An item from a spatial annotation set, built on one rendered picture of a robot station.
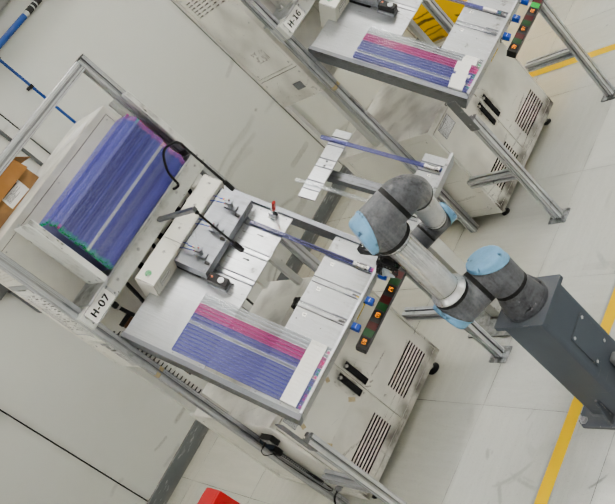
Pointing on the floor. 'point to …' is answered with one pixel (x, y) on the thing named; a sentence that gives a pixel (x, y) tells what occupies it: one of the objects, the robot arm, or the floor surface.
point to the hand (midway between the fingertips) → (383, 272)
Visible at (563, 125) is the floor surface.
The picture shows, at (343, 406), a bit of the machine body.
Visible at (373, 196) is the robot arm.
